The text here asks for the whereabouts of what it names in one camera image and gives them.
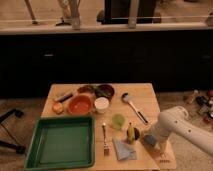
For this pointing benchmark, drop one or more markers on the blue sponge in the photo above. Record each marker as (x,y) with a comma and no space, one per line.
(150,140)

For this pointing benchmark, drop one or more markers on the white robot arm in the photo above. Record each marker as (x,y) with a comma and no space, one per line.
(173,120)

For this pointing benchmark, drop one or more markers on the green plastic tray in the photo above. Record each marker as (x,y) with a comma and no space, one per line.
(62,143)

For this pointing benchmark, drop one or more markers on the dark brown bowl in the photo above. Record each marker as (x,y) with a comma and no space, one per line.
(105,90)

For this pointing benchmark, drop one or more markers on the white cup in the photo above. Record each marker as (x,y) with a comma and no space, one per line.
(101,104)

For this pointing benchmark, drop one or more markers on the dark red plate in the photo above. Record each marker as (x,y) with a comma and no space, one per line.
(86,89)

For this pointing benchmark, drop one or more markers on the orange bowl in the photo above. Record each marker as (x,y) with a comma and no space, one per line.
(79,105)

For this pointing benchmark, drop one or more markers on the wooden table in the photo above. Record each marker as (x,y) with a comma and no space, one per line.
(144,98)

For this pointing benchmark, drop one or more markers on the green cup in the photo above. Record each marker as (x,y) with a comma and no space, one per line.
(118,121)

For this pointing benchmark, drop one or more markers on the orange round fruit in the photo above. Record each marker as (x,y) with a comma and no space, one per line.
(58,108)

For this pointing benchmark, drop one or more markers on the banana in black cup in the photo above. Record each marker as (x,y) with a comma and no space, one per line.
(133,134)

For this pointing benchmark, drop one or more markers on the metal fork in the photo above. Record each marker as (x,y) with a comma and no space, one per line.
(106,146)

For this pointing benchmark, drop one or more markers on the blue folded cloth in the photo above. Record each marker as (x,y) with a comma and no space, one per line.
(123,150)

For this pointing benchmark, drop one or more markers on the black tripod stand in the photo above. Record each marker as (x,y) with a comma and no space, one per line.
(19,149)

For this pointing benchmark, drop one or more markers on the spoon with black handle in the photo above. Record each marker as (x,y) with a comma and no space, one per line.
(126,98)

